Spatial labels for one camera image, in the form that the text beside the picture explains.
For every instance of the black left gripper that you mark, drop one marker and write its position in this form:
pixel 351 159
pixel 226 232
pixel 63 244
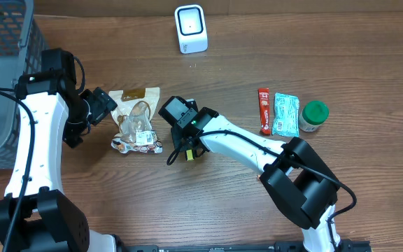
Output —
pixel 101 105

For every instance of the yellow black marker pen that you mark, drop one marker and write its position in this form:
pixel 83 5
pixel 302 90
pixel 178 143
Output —
pixel 189 155

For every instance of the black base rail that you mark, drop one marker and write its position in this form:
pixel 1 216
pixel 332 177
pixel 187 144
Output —
pixel 280 246

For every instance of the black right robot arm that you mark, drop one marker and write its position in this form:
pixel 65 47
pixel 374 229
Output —
pixel 300 184

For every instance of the green lid glass jar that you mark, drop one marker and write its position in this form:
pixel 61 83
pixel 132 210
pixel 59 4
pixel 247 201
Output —
pixel 313 115

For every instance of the brown cookie snack bag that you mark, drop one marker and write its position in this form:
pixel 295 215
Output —
pixel 133 114

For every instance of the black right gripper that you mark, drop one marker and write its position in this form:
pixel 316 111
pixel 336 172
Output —
pixel 179 136

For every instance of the red snack bar wrapper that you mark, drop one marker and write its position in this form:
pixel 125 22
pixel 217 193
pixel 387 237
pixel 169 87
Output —
pixel 263 96

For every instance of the teal wet wipes pack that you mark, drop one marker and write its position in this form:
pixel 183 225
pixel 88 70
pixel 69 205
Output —
pixel 286 108

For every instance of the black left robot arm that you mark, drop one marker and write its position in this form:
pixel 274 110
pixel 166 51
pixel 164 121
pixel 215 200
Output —
pixel 35 214

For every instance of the grey plastic mesh basket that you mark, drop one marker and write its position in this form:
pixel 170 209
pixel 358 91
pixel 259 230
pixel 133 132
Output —
pixel 21 45

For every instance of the white barcode scanner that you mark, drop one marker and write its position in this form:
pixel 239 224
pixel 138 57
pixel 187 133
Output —
pixel 191 29

